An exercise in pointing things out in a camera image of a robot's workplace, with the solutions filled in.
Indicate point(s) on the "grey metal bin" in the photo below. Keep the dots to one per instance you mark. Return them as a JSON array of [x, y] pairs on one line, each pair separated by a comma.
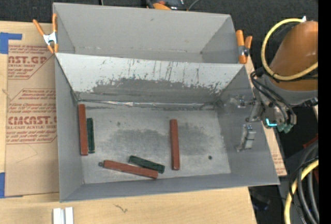
[[144, 124]]

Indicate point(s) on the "red-brown flat block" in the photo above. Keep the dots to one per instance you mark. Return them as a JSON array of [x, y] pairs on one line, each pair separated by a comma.
[[174, 144], [129, 169], [83, 130]]

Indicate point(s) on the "brown cardboard board, red print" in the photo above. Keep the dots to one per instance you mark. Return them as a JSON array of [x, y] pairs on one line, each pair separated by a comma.
[[28, 114]]

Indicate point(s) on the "black cylinder on white bracket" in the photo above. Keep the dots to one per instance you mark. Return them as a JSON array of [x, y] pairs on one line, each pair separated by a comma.
[[311, 102]]

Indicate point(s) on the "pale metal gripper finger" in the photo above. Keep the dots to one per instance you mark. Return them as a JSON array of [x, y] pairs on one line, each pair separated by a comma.
[[241, 102], [247, 137]]

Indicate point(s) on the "dark green flat block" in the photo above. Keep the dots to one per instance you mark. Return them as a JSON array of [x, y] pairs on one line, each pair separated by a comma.
[[90, 136], [147, 164]]

